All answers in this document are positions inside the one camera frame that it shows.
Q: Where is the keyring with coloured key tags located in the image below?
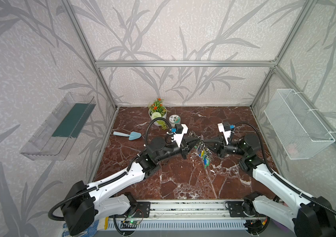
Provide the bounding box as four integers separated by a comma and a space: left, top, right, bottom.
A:
189, 131, 212, 169

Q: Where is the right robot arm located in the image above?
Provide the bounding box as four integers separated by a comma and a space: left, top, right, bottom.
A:
204, 122, 336, 237

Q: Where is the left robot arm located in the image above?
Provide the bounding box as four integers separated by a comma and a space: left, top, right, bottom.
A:
48, 124, 200, 236

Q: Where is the round printed tin can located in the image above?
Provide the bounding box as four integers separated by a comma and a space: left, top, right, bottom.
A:
168, 115, 181, 126

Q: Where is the potted artificial flower plant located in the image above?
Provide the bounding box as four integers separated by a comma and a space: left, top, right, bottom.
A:
148, 98, 168, 130

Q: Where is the light blue garden trowel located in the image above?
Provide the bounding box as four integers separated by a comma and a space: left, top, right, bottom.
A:
113, 131, 141, 141

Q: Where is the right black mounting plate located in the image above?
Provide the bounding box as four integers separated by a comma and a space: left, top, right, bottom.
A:
225, 201, 255, 218

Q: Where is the black mounting plate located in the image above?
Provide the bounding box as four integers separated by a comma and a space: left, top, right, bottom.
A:
225, 201, 255, 218
125, 201, 151, 218

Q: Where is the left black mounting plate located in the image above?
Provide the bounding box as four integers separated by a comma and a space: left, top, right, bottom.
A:
125, 201, 151, 218

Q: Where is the blue dotted work glove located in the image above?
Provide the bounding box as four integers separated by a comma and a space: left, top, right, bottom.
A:
59, 220, 99, 237

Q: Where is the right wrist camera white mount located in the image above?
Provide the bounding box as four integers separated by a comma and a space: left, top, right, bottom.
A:
217, 122, 235, 145

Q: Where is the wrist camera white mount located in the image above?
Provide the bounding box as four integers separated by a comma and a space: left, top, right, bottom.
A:
171, 124, 188, 147
217, 122, 235, 145

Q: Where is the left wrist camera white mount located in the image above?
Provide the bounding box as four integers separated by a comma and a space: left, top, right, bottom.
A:
171, 124, 188, 147

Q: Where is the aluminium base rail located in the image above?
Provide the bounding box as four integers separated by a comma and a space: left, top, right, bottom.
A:
64, 199, 311, 221

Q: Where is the white wire mesh basket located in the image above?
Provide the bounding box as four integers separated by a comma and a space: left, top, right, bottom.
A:
264, 89, 335, 160

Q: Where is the clear plastic wall shelf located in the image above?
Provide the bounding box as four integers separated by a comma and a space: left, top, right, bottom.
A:
20, 92, 96, 161

